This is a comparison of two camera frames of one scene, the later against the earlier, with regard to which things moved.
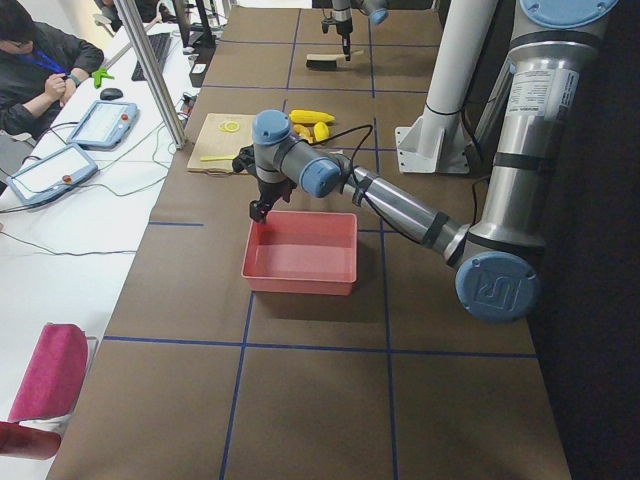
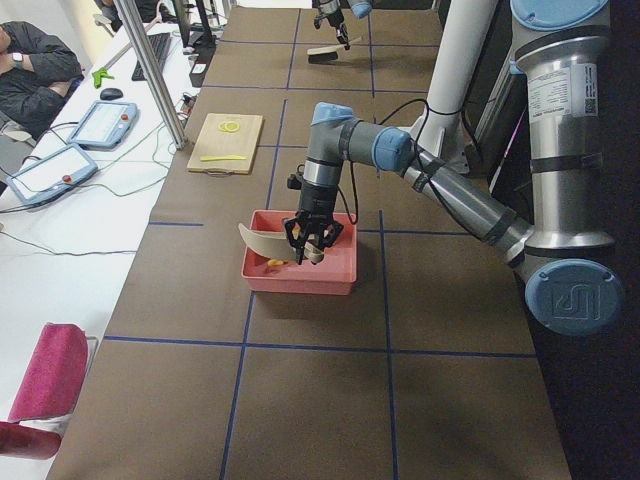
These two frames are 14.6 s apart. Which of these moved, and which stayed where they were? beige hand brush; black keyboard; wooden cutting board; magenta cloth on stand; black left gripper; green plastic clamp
Moved: beige hand brush; black left gripper
Stayed: green plastic clamp; magenta cloth on stand; wooden cutting board; black keyboard
